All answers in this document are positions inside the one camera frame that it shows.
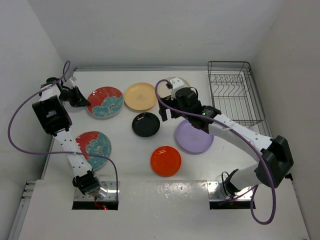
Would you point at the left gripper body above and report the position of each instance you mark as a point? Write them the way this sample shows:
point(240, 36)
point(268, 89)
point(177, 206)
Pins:
point(65, 96)

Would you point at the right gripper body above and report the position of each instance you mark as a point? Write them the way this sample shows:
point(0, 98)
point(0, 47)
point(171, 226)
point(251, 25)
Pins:
point(172, 103)

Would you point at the red teal floral plate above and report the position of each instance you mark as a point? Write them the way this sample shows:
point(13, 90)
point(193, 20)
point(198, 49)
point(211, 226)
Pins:
point(105, 102)
point(95, 143)

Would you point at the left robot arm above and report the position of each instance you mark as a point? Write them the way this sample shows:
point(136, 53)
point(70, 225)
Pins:
point(56, 122)

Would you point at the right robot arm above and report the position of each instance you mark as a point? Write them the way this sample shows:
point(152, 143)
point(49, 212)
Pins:
point(272, 155)

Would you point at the cream plastic plate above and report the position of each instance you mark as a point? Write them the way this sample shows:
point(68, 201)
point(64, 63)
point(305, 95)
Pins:
point(163, 91)

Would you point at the yellow plastic plate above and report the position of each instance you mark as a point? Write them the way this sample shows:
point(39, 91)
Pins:
point(140, 96)

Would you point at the black glossy plate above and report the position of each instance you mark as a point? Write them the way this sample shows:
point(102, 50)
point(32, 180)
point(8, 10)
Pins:
point(145, 124)

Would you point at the lilac plastic plate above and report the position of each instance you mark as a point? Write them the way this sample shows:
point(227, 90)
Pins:
point(191, 139)

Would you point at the orange glossy plate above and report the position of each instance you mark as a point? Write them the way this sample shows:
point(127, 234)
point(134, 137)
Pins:
point(165, 161)

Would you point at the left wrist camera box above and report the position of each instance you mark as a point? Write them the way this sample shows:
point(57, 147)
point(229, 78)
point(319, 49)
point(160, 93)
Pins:
point(70, 83)

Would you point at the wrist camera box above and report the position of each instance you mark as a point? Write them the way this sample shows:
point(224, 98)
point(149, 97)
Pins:
point(70, 83)
point(177, 83)

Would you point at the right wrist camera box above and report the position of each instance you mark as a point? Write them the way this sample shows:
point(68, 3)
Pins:
point(177, 83)

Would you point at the grey wire dish rack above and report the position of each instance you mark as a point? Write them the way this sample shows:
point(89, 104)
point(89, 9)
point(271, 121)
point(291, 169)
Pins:
point(233, 90)

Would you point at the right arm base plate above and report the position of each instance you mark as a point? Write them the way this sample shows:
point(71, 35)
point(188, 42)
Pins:
point(218, 200)

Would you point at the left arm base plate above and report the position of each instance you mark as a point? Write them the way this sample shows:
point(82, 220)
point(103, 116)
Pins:
point(106, 201)

